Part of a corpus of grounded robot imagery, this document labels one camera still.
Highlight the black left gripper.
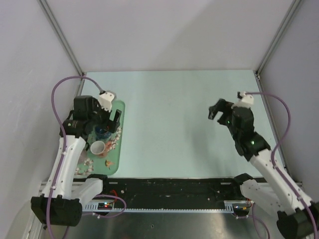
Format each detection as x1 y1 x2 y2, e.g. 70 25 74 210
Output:
88 98 121 133

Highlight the blue glazed mug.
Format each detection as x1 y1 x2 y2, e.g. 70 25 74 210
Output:
95 125 112 141

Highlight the beige pink mug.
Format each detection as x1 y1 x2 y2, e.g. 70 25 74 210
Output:
90 140 107 157

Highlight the purple ribbed mug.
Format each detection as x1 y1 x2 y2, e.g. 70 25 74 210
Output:
81 142 90 157

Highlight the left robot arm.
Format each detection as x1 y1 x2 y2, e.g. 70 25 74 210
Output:
31 92 122 227

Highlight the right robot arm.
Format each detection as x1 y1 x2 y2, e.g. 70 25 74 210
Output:
208 99 319 239

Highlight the green floral tray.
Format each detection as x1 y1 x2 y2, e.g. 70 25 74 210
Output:
74 100 125 177

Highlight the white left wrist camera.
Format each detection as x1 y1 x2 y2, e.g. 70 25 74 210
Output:
98 91 117 112

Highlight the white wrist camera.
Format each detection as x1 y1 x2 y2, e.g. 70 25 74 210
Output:
236 91 254 108
98 91 117 112

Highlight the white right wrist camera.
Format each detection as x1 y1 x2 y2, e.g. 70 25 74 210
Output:
236 91 254 108

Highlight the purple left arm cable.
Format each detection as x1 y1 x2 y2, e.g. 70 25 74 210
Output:
46 76 127 239

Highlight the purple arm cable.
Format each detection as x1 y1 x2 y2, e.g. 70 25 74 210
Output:
245 91 319 239
46 76 127 239

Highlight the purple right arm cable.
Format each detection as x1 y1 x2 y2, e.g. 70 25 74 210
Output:
245 91 319 239

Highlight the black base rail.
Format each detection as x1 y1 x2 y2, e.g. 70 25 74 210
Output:
94 178 252 211

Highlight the white slotted cable duct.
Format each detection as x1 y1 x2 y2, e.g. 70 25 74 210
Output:
82 201 235 214

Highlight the aluminium frame post left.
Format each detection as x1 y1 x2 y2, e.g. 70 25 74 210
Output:
37 0 84 75

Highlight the aluminium frame post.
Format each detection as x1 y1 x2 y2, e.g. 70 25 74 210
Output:
255 0 305 80
37 0 84 75

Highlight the aluminium frame post right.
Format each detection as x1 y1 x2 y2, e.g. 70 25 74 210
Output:
255 0 305 80

